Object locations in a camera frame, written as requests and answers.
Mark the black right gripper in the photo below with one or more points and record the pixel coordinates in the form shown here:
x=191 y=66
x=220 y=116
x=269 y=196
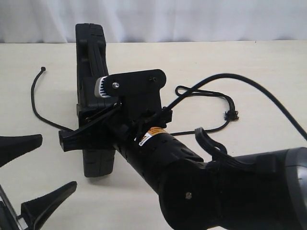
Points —
x=118 y=127

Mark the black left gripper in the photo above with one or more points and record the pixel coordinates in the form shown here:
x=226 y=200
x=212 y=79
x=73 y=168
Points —
x=34 y=213

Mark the black plastic carrying case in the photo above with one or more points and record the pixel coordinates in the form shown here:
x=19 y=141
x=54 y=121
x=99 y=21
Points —
x=91 y=65

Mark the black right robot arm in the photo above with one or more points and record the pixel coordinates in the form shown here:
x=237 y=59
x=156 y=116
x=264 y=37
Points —
x=264 y=191

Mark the white curtain backdrop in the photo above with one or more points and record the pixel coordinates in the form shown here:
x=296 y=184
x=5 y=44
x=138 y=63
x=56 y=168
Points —
x=53 y=21

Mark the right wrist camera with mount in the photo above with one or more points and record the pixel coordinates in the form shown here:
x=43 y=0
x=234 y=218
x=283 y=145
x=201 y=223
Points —
x=138 y=92

